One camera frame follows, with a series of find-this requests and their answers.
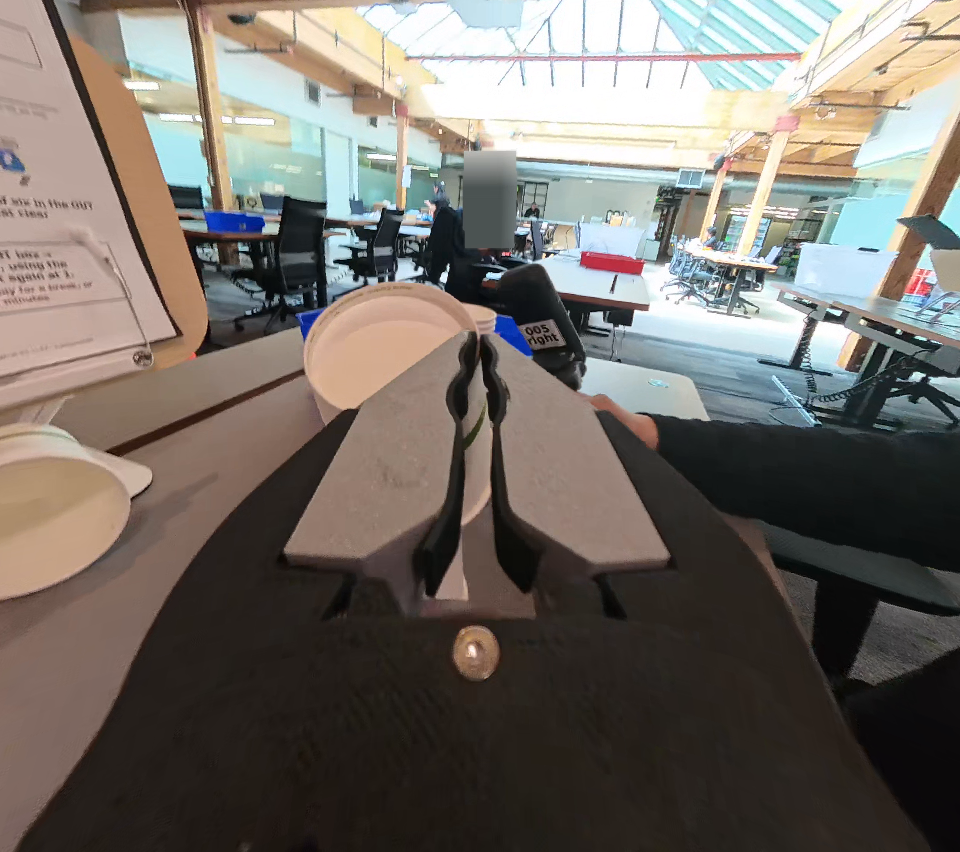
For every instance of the white top desk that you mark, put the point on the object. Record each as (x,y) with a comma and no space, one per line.
(600,289)

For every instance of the person's dark clothing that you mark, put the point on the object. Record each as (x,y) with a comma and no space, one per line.
(915,754)

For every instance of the wooden display board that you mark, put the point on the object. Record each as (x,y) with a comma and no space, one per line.
(150,191)

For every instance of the long wooden desk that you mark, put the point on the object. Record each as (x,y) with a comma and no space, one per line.
(199,230)

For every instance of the wooden support post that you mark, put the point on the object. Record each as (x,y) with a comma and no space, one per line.
(214,139)

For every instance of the person's right hand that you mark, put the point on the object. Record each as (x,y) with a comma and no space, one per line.
(634,424)

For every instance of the black jacket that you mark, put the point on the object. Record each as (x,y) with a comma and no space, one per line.
(446,244)

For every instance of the white sheet holder bar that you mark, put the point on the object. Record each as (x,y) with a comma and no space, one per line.
(75,379)

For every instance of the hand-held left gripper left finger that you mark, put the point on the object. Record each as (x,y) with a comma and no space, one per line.
(375,484)

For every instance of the black chair armrest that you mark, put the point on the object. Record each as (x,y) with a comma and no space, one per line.
(900,589)

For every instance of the printed instruction sheet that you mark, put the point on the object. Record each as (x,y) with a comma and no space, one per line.
(45,116)

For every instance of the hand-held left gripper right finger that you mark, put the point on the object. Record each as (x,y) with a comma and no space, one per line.
(581,484)

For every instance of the black mesh office chair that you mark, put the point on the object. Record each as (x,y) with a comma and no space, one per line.
(300,236)
(386,236)

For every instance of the person's right forearm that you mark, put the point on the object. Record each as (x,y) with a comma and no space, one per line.
(787,484)

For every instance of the large blue plastic bin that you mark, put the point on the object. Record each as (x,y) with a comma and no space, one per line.
(309,321)

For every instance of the small blue bin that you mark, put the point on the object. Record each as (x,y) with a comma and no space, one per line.
(236,223)

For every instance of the red tray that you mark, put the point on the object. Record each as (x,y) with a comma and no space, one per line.
(611,263)

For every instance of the white paper cup green band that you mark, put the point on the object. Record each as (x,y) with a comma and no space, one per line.
(484,318)
(52,514)
(375,349)

